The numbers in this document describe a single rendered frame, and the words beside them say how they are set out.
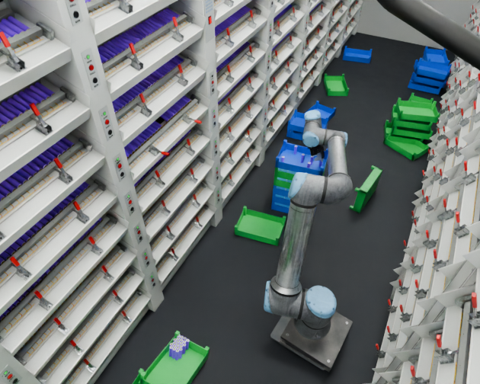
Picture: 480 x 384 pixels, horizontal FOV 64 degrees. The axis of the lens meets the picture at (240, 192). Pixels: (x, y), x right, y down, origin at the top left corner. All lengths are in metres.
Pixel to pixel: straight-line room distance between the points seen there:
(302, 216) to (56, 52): 1.08
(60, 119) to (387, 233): 2.16
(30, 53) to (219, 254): 1.69
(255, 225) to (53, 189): 1.58
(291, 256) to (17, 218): 1.09
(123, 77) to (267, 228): 1.54
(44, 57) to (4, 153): 0.28
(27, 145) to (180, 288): 1.42
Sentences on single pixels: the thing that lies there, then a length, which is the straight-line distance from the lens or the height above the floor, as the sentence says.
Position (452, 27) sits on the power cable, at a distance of 0.49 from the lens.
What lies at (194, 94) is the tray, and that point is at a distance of 2.01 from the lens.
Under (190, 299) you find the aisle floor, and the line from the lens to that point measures 2.35.
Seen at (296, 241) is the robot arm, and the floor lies 0.68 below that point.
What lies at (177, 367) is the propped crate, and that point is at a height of 0.04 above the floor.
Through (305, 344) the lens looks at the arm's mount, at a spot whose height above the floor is 0.12.
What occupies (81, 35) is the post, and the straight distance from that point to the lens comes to 1.27.
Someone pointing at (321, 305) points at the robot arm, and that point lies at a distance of 1.91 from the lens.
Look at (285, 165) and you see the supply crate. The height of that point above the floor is 0.43.
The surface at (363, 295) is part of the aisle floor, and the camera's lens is 2.46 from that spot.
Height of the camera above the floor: 2.04
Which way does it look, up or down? 45 degrees down
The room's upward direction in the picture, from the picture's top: straight up
